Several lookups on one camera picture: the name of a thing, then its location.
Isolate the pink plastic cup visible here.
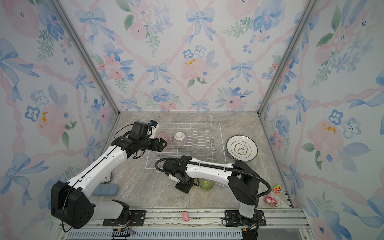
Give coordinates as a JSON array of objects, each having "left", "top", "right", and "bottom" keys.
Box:
[{"left": 158, "top": 132, "right": 171, "bottom": 145}]

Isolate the striped ceramic bowl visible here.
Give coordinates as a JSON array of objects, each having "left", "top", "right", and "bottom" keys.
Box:
[{"left": 172, "top": 132, "right": 188, "bottom": 147}]

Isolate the green plastic cup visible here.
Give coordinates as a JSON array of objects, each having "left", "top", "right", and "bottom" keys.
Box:
[{"left": 199, "top": 179, "right": 215, "bottom": 191}]

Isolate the clear glass cup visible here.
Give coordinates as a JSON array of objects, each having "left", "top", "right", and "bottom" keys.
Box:
[{"left": 215, "top": 182, "right": 228, "bottom": 189}]

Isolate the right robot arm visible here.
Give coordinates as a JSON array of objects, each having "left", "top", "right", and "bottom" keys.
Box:
[{"left": 156, "top": 156, "right": 260, "bottom": 220}]

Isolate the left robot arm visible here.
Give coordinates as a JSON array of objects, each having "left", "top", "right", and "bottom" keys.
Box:
[{"left": 51, "top": 121, "right": 167, "bottom": 229}]

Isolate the small white clock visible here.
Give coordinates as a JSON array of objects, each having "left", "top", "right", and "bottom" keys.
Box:
[{"left": 101, "top": 173, "right": 112, "bottom": 184}]

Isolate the pink plush toy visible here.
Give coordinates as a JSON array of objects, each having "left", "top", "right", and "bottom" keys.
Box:
[{"left": 264, "top": 195, "right": 278, "bottom": 208}]

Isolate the green orange toy car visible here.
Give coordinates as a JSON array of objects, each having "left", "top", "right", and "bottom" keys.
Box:
[{"left": 273, "top": 185, "right": 282, "bottom": 195}]

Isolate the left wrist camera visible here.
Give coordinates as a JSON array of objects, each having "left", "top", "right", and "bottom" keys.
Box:
[{"left": 149, "top": 120, "right": 159, "bottom": 140}]

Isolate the white wire dish rack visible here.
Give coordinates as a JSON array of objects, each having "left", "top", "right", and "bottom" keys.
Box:
[{"left": 145, "top": 123, "right": 227, "bottom": 171}]

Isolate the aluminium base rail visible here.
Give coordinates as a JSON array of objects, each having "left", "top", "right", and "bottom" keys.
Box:
[{"left": 53, "top": 208, "right": 315, "bottom": 240}]

